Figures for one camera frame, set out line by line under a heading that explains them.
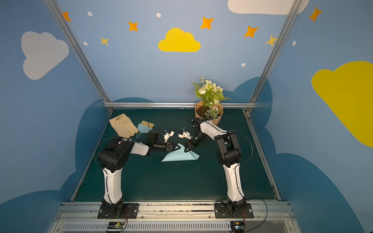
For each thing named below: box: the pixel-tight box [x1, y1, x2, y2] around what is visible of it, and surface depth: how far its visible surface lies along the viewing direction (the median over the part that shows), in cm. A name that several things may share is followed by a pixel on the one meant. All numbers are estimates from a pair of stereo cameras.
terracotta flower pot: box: [194, 100, 224, 126], surface depth 100 cm
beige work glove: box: [108, 113, 139, 139], surface depth 113 cm
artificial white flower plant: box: [192, 76, 233, 120], surface depth 95 cm
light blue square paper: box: [160, 143, 201, 163], surface depth 94 cm
